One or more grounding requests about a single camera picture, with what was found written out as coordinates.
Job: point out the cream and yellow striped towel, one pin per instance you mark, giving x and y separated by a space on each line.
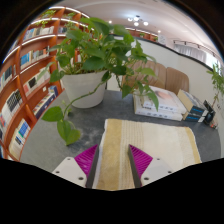
160 143

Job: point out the white sheer curtains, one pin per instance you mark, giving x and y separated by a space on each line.
203 55

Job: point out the white book with face cover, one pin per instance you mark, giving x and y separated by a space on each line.
166 98

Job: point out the orange wooden bookshelf unit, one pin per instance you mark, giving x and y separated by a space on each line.
20 100

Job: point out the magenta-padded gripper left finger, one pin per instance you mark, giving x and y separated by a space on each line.
70 170

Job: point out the multi-bulb ceiling lamp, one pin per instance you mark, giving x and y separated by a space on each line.
137 20

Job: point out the black track light rail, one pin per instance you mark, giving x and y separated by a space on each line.
193 46

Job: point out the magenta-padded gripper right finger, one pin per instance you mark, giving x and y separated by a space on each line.
156 170

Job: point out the small white framed sign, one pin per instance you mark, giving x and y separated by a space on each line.
162 39

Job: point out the pothos plant in white pot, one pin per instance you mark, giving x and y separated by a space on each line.
83 90

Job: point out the grey book with blue spine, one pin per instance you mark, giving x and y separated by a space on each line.
193 103
193 117

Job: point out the tall plant in black pot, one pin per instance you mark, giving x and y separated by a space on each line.
210 115

